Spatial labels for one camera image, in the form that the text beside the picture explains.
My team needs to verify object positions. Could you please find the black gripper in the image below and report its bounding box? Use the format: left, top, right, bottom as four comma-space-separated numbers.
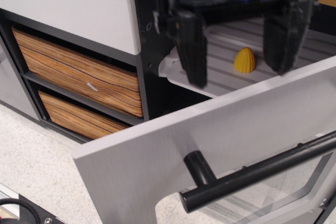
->
154, 0, 318, 88

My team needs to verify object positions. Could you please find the grey toy oven door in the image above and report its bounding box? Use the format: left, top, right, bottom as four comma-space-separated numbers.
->
71, 57, 335, 223

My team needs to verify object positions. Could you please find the grey oven rack shelf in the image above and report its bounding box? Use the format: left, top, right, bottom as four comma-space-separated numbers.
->
157, 16, 336, 99

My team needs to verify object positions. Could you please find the yellow toy corn piece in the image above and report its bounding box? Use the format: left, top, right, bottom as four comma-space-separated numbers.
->
234, 47, 256, 73

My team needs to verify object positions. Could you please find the grey toy kitchen cabinet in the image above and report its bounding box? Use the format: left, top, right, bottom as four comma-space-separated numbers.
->
1, 0, 207, 143

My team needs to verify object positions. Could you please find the upper wood-pattern fabric bin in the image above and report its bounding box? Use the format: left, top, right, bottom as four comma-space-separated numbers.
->
12, 26, 143, 118

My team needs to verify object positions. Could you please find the wood-pattern fabric bin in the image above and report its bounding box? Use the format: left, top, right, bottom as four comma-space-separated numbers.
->
38, 90, 129, 140
12, 26, 143, 118

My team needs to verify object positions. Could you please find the lower wood-pattern fabric bin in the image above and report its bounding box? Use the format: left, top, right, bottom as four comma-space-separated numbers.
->
38, 90, 129, 140

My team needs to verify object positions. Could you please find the black oven door handle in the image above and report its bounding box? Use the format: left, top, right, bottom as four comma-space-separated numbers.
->
179, 131, 335, 214

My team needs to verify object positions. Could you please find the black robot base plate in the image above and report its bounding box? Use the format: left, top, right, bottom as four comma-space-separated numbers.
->
17, 194, 66, 224

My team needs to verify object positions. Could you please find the black braided cable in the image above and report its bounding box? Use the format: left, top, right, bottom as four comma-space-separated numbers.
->
0, 197, 41, 224

